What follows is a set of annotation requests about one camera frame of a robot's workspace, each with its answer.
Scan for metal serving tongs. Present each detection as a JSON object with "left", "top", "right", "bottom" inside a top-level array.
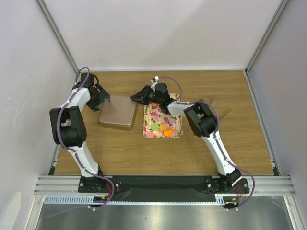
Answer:
[{"left": 207, "top": 97, "right": 232, "bottom": 120}]

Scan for grey cable duct left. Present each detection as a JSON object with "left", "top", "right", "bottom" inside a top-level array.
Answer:
[{"left": 44, "top": 195, "right": 108, "bottom": 205}]

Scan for orange fish cookie bottom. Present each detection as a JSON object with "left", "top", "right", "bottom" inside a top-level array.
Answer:
[{"left": 163, "top": 129, "right": 174, "bottom": 137}]

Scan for grey cable duct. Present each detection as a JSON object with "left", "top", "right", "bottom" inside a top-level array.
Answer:
[
  {"left": 215, "top": 194, "right": 240, "bottom": 205},
  {"left": 44, "top": 195, "right": 108, "bottom": 205}
]

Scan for floral rectangular tray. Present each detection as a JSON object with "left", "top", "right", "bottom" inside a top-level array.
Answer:
[{"left": 143, "top": 103, "right": 183, "bottom": 138}]

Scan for aluminium frame post right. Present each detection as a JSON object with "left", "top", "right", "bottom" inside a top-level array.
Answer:
[{"left": 245, "top": 0, "right": 290, "bottom": 74}]

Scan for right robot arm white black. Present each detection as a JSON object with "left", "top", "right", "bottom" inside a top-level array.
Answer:
[{"left": 130, "top": 83, "right": 242, "bottom": 193}]

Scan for orange waffle cookie lower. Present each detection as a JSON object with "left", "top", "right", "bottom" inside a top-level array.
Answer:
[{"left": 159, "top": 123, "right": 168, "bottom": 132}]

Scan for metal cookie tin box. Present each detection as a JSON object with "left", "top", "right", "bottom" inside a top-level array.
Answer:
[{"left": 100, "top": 122, "right": 134, "bottom": 131}]

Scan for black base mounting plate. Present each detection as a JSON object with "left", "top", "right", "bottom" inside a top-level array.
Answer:
[{"left": 78, "top": 175, "right": 249, "bottom": 203}]

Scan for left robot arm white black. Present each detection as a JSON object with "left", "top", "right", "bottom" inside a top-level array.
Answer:
[{"left": 49, "top": 73, "right": 111, "bottom": 193}]

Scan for grey cable duct right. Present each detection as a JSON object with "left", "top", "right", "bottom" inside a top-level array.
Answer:
[{"left": 215, "top": 194, "right": 240, "bottom": 205}]

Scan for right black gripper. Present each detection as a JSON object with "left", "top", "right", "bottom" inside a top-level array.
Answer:
[{"left": 130, "top": 85, "right": 162, "bottom": 106}]

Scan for metal tin lid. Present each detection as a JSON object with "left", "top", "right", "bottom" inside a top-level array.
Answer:
[{"left": 98, "top": 95, "right": 138, "bottom": 124}]

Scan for aluminium frame post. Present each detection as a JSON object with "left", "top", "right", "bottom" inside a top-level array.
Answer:
[
  {"left": 34, "top": 0, "right": 79, "bottom": 73},
  {"left": 245, "top": 0, "right": 290, "bottom": 74}
]

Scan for pink cookie bottom left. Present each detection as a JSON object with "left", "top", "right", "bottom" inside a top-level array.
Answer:
[{"left": 146, "top": 132, "right": 155, "bottom": 138}]

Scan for aluminium frame post left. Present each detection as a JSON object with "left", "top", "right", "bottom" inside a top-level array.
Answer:
[{"left": 34, "top": 0, "right": 79, "bottom": 73}]

